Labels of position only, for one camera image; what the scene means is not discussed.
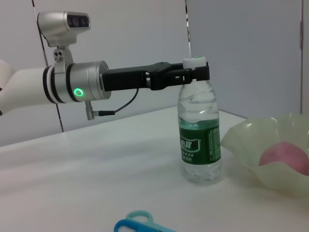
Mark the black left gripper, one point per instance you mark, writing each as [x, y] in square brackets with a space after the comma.
[130, 78]

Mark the clear water bottle green label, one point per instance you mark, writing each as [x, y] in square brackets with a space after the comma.
[200, 145]

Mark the pink peach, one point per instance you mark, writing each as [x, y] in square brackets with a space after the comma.
[282, 154]

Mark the blue scissors with sheath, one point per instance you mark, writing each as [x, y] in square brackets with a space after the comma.
[135, 216]

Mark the translucent green wavy fruit bowl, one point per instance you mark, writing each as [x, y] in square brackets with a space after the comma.
[246, 145]

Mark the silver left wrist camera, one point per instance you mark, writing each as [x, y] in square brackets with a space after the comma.
[58, 26]

